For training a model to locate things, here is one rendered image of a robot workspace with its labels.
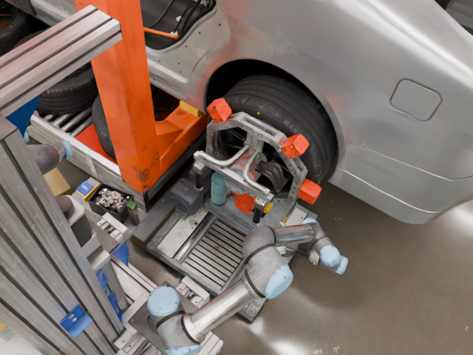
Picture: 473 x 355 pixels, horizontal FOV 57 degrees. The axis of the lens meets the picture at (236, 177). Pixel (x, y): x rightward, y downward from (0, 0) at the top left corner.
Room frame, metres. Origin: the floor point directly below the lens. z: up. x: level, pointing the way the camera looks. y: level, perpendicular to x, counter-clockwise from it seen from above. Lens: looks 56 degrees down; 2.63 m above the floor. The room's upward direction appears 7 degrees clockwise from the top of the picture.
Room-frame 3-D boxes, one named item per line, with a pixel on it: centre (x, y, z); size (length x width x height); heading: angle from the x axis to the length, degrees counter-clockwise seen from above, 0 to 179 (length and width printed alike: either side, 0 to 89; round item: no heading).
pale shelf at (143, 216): (1.16, 0.69, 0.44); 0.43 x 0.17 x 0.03; 63
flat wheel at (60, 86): (2.22, 1.32, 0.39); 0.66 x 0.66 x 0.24
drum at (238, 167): (1.24, -0.04, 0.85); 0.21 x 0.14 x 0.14; 153
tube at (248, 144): (1.24, 0.07, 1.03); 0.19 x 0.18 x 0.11; 153
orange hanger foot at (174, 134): (1.63, 0.38, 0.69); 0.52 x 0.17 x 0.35; 153
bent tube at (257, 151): (1.15, -0.11, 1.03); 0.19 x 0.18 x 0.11; 153
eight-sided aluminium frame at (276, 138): (1.30, -0.08, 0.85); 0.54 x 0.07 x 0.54; 63
